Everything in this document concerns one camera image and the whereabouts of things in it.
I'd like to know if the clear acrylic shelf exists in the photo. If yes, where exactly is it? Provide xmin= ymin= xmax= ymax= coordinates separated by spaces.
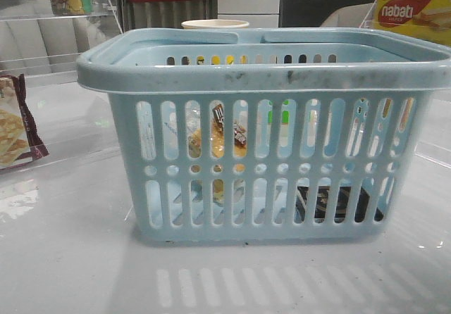
xmin=1 ymin=0 xmax=121 ymax=87
xmin=359 ymin=0 xmax=451 ymax=174

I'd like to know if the light blue plastic basket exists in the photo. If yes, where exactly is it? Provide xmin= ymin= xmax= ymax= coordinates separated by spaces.
xmin=76 ymin=28 xmax=450 ymax=241

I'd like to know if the clear acrylic right shelf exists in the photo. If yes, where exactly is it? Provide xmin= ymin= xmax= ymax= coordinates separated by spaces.
xmin=359 ymin=0 xmax=451 ymax=174

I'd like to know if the brown cracker snack bag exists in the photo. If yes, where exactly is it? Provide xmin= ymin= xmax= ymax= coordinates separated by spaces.
xmin=1 ymin=74 xmax=49 ymax=170

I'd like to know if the yellow nabati wafer box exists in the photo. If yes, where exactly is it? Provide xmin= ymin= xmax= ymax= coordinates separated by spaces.
xmin=373 ymin=0 xmax=450 ymax=46

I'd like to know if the clear acrylic left shelf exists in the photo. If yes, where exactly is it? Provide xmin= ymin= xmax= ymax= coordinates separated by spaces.
xmin=1 ymin=0 xmax=121 ymax=87

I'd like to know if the black tissue pack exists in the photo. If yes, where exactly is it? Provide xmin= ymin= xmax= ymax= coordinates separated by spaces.
xmin=295 ymin=186 xmax=369 ymax=223

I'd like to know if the paper cup behind basket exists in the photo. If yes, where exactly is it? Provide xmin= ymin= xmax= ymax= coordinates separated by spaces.
xmin=181 ymin=19 xmax=249 ymax=30

